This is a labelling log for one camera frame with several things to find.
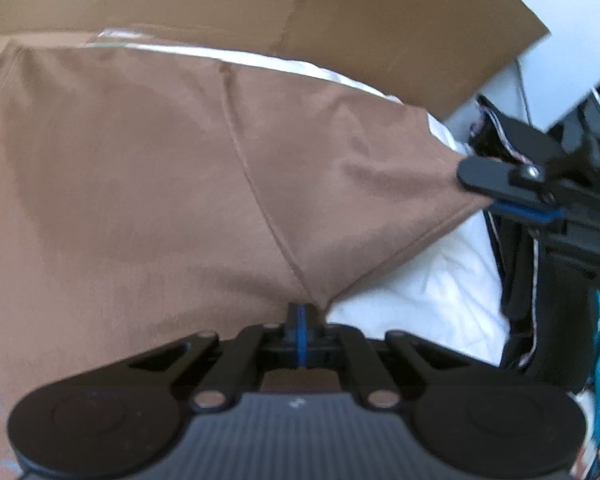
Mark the brown printed t-shirt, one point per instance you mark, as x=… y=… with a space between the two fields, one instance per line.
x=155 y=185

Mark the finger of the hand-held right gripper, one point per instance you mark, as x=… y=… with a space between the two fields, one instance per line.
x=530 y=215
x=495 y=177

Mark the flattened cardboard sheet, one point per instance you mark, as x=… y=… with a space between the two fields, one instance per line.
x=330 y=15

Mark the cream bear print blanket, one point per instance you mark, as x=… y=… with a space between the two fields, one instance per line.
x=440 y=285

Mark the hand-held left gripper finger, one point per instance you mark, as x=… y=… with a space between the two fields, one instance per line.
x=305 y=332
x=294 y=332

